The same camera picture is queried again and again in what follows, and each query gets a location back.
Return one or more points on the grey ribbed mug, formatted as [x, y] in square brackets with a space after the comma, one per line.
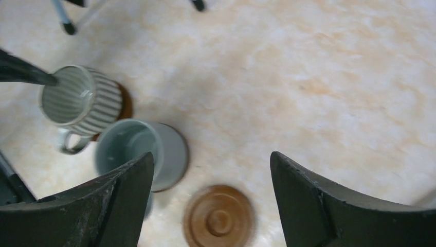
[82, 105]

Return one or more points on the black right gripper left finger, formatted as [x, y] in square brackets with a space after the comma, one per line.
[85, 215]

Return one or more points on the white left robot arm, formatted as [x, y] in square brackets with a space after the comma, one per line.
[13, 189]

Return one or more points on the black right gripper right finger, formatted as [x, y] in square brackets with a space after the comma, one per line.
[315, 211]

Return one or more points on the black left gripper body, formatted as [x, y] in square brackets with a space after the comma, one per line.
[14, 69]

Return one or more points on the grey blue mug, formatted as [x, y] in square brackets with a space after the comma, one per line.
[149, 155]

